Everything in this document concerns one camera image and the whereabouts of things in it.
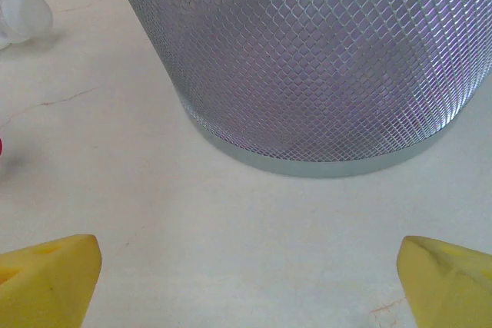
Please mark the clear bottle white label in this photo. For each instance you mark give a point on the clear bottle white label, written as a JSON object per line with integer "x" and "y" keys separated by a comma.
{"x": 27, "y": 15}

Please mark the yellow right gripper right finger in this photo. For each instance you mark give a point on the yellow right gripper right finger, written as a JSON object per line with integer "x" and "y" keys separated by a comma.
{"x": 453, "y": 289}

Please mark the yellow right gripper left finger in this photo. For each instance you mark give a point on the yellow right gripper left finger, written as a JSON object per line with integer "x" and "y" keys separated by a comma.
{"x": 42, "y": 285}

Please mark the silver mesh waste bin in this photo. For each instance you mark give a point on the silver mesh waste bin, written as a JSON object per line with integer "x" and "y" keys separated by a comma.
{"x": 307, "y": 74}

